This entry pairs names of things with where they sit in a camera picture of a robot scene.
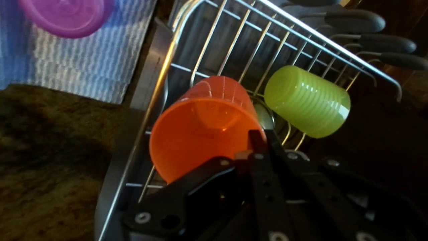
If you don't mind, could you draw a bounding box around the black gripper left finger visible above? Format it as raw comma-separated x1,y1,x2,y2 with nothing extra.
122,130,292,241

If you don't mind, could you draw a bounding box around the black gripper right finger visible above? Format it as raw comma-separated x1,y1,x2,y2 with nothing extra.
266,132,420,241

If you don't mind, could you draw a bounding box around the orange plastic cup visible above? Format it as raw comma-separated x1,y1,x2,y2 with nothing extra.
149,75,268,184

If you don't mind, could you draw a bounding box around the green ribbed plastic cup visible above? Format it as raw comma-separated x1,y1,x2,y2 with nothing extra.
264,64,352,139

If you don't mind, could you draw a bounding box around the stainless steel drying rack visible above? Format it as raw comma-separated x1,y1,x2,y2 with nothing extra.
94,0,428,241

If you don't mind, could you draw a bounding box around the blue striped dish cloth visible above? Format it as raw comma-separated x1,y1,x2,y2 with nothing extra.
0,0,158,104

